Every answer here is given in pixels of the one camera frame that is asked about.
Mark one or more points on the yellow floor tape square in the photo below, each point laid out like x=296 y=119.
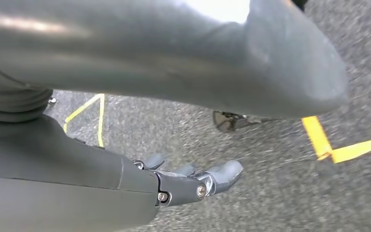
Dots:
x=316 y=137

